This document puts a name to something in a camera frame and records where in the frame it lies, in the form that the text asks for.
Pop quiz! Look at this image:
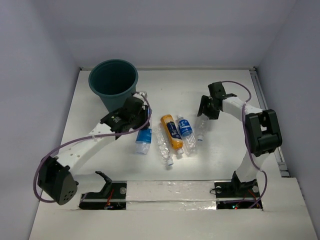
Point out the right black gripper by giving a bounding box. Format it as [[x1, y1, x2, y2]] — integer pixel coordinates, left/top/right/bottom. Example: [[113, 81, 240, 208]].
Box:
[[197, 94, 220, 120]]

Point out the clear bottle blue label cap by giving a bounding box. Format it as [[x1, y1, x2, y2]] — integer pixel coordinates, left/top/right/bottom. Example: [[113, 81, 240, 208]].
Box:
[[135, 128, 152, 155]]

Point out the blue label bottle white cap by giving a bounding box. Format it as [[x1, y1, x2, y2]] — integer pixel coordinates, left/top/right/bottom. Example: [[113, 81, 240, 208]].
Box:
[[177, 115, 197, 155]]

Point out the clear bottle white cap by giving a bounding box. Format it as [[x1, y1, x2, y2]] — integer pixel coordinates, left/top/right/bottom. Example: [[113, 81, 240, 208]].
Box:
[[195, 114, 210, 143]]

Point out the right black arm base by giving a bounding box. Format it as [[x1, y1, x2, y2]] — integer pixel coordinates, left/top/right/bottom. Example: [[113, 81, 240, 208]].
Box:
[[209, 172, 263, 210]]

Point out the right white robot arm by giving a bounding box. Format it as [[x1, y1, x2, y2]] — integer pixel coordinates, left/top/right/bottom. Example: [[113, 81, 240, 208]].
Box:
[[197, 81, 283, 196]]

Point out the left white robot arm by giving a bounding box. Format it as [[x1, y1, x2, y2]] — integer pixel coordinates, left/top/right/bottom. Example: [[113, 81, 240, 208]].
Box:
[[33, 92, 152, 205]]

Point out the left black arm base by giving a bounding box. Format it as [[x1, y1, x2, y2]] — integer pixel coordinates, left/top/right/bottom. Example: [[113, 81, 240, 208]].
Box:
[[79, 171, 127, 211]]

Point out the dark green plastic bin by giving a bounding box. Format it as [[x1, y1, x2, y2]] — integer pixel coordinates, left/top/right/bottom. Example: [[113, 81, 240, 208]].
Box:
[[88, 59, 139, 112]]

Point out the crumpled clear bottle blue cap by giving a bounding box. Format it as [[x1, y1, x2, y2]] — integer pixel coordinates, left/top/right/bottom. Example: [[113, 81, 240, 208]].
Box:
[[152, 124, 174, 170]]

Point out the orange juice bottle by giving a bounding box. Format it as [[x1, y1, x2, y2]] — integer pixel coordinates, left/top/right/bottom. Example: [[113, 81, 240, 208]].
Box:
[[160, 114, 184, 155]]

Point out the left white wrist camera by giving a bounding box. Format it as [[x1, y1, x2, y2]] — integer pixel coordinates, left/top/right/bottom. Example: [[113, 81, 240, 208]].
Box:
[[133, 91, 148, 99]]

